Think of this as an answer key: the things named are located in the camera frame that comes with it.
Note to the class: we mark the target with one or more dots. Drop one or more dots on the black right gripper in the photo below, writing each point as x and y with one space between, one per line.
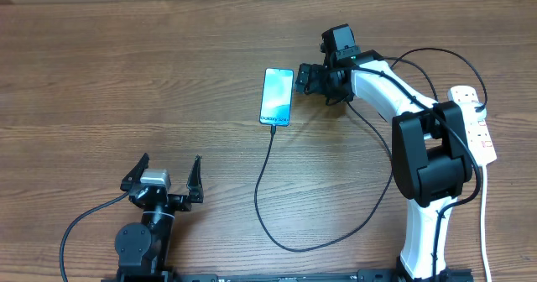
315 72

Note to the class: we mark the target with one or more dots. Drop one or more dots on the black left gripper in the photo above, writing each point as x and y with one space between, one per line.
182 203

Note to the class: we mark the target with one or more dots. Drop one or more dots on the blue Samsung Galaxy phone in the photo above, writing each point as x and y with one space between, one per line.
275 107

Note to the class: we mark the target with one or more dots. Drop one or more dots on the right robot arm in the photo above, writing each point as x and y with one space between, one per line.
431 160

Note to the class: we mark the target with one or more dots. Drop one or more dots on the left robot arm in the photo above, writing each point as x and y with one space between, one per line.
142 247

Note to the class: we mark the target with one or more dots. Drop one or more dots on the white charger plug adapter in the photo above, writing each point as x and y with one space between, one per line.
473 113

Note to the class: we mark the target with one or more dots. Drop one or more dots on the white power strip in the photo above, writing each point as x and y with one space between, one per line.
478 137

